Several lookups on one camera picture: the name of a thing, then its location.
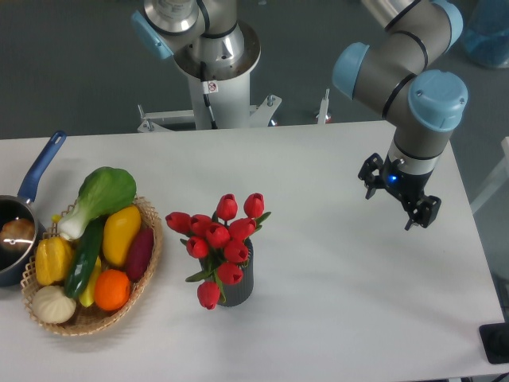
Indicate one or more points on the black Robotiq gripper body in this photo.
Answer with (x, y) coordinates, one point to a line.
(405, 178)

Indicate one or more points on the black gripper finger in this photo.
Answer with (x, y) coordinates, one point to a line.
(371, 173)
(422, 212)

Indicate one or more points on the red tulip bouquet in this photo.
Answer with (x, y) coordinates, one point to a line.
(218, 242)

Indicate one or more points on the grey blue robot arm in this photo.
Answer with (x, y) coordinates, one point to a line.
(393, 80)

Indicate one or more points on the dark grey ribbed vase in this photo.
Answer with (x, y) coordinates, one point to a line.
(233, 295)

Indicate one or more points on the black device at edge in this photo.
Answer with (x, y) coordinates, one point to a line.
(495, 342)

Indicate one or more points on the blue translucent container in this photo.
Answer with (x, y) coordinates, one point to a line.
(485, 38)

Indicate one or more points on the purple sweet potato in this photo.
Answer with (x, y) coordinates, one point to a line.
(139, 254)

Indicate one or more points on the yellow mango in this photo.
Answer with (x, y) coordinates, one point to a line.
(119, 232)

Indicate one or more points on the green bok choy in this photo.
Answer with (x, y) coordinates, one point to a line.
(104, 191)

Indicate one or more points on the orange fruit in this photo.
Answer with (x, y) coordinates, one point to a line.
(112, 290)

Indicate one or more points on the green cucumber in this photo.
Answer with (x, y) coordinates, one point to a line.
(83, 264)

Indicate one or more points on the woven wicker basket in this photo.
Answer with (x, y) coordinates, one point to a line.
(89, 320)

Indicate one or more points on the yellow banana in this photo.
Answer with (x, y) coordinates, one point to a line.
(87, 297)

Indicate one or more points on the yellow bell pepper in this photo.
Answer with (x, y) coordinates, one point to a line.
(53, 260)

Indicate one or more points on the white steamed bun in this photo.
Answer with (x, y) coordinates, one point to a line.
(52, 306)

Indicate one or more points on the white frame at right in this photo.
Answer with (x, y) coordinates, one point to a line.
(493, 182)

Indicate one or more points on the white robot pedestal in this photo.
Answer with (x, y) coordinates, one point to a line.
(218, 71)

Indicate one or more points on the blue handled saucepan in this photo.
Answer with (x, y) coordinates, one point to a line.
(20, 228)

